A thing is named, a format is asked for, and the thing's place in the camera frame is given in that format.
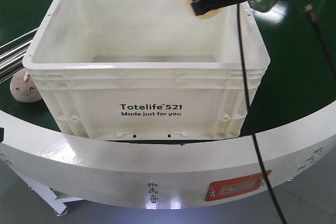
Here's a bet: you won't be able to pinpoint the white plastic tote box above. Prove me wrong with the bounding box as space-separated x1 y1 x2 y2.
23 0 270 141

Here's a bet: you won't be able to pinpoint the red conveyor nameplate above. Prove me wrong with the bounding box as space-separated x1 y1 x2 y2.
205 173 266 201

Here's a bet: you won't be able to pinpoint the steel conveyor rollers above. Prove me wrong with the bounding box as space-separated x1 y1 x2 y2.
1 28 38 83

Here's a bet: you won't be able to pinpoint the white conveyor support leg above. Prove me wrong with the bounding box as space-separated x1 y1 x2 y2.
10 166 83 217

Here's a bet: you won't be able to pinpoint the black hanging cable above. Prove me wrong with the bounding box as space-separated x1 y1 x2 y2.
235 2 288 224

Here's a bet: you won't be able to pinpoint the white curved conveyor outer rail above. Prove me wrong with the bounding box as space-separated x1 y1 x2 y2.
1 103 335 209

